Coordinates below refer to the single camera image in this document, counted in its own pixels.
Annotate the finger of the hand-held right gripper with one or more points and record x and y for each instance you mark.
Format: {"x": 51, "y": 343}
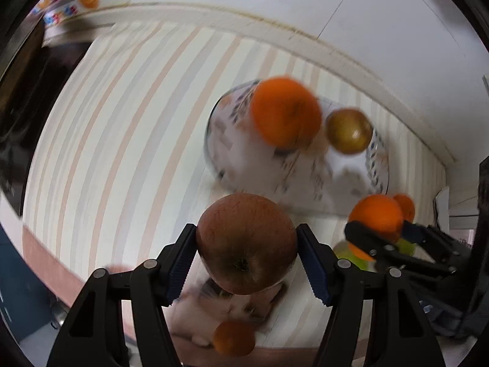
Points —
{"x": 414, "y": 232}
{"x": 368, "y": 239}

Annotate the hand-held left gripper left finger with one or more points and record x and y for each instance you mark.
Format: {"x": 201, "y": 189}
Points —
{"x": 179, "y": 271}

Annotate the large orange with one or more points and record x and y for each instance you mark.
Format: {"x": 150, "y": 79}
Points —
{"x": 284, "y": 112}

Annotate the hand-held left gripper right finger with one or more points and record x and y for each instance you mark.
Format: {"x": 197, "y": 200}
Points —
{"x": 315, "y": 271}

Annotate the striped cat print mat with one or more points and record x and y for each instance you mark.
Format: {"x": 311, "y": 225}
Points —
{"x": 133, "y": 141}

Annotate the blue cabinet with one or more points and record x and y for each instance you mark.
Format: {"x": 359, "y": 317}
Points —
{"x": 15, "y": 267}

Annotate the medium orange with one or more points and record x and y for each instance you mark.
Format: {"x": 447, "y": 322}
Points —
{"x": 376, "y": 214}

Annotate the brown-green apple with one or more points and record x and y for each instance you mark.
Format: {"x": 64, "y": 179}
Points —
{"x": 349, "y": 132}

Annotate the red-brown apple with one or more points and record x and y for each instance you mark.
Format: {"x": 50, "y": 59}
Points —
{"x": 244, "y": 237}

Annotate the small orange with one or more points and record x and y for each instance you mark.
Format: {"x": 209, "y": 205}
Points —
{"x": 233, "y": 338}

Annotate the patterned oval plate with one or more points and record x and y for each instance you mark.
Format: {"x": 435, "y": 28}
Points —
{"x": 244, "y": 168}

